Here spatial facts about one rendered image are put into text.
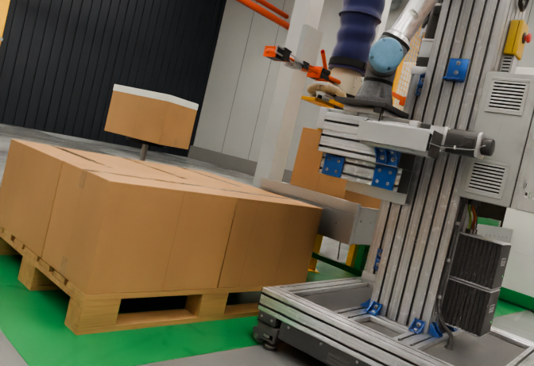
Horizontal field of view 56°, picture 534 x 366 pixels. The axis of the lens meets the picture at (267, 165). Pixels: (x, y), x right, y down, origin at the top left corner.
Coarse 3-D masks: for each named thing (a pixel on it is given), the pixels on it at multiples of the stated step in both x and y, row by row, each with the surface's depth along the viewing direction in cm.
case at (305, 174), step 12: (312, 132) 288; (300, 144) 293; (312, 144) 286; (300, 156) 291; (312, 156) 285; (300, 168) 290; (312, 168) 284; (300, 180) 289; (312, 180) 283; (324, 180) 277; (336, 180) 271; (324, 192) 276; (336, 192) 270; (348, 192) 268; (372, 204) 286
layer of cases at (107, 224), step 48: (0, 192) 240; (48, 192) 203; (96, 192) 176; (144, 192) 181; (192, 192) 196; (240, 192) 238; (48, 240) 197; (96, 240) 172; (144, 240) 184; (192, 240) 200; (240, 240) 219; (288, 240) 242; (96, 288) 174; (144, 288) 188; (192, 288) 205
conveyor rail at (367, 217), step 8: (368, 208) 260; (360, 216) 254; (368, 216) 259; (376, 216) 265; (360, 224) 255; (368, 224) 261; (480, 224) 376; (360, 232) 257; (368, 232) 262; (480, 232) 370; (488, 232) 381; (496, 232) 392; (504, 232) 405; (512, 232) 418; (360, 240) 258; (368, 240) 264; (504, 240) 408
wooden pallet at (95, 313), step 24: (0, 240) 236; (24, 264) 209; (48, 264) 194; (48, 288) 207; (72, 288) 178; (216, 288) 214; (240, 288) 224; (72, 312) 176; (96, 312) 176; (144, 312) 202; (168, 312) 208; (192, 312) 213; (216, 312) 217; (240, 312) 229
